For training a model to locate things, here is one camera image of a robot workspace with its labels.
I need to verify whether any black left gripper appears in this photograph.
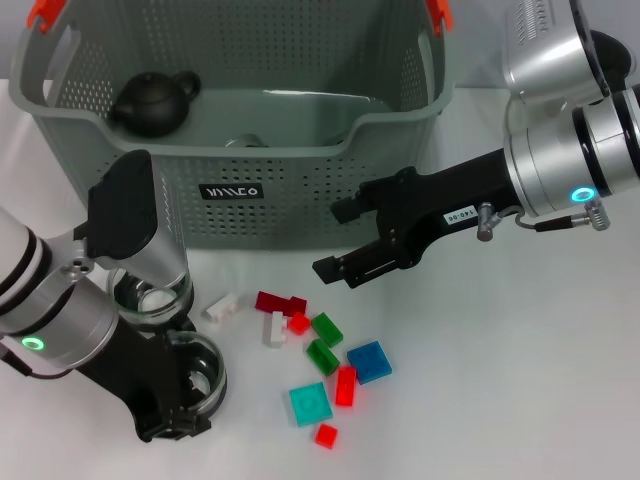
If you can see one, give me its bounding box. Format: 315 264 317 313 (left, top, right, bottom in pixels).
74 322 213 444

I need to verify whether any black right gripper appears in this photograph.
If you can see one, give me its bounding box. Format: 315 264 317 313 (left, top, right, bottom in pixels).
312 147 525 291

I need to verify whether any grey perforated plastic storage bin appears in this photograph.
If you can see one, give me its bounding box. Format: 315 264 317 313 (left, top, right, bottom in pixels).
7 0 457 252

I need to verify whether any green toy brick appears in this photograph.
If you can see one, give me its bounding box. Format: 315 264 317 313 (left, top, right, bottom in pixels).
310 312 345 349
305 338 341 377

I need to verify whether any dark red toy brick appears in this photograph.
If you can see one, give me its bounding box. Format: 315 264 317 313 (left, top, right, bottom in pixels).
254 291 307 317

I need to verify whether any white toy brick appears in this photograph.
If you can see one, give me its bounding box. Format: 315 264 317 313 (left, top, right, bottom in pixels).
203 293 241 324
262 310 288 349

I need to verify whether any blue square toy brick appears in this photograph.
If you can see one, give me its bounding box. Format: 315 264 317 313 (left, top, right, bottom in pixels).
346 340 394 385

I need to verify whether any teal square toy brick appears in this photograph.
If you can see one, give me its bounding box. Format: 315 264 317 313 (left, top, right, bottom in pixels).
288 382 334 428

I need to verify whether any long red toy brick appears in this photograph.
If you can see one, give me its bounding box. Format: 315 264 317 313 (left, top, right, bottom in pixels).
334 365 358 407

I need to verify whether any black clay teapot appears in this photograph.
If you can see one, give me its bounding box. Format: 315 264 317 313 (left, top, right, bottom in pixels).
107 70 203 139

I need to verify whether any left arm dark cable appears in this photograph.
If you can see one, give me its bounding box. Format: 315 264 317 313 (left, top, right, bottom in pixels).
0 344 76 382

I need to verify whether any orange bin handle clip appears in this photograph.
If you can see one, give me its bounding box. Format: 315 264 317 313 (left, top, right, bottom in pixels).
424 0 455 39
25 0 67 34

